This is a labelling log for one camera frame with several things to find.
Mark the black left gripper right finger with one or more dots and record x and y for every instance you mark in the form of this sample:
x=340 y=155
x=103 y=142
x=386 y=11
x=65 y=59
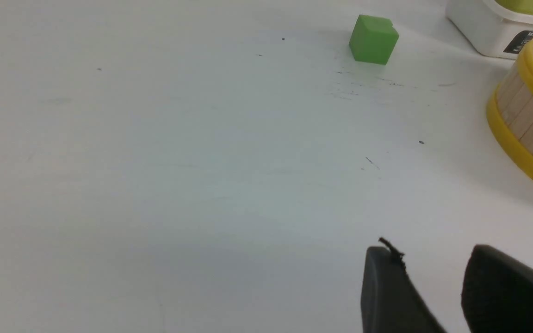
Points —
x=497 y=293

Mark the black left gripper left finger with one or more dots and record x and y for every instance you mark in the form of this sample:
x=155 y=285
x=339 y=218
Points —
x=390 y=303

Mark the green foam cube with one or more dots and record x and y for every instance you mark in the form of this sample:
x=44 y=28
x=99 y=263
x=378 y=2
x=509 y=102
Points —
x=373 y=39

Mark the green lidded storage box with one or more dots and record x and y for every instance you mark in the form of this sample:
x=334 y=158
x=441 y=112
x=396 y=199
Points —
x=495 y=28

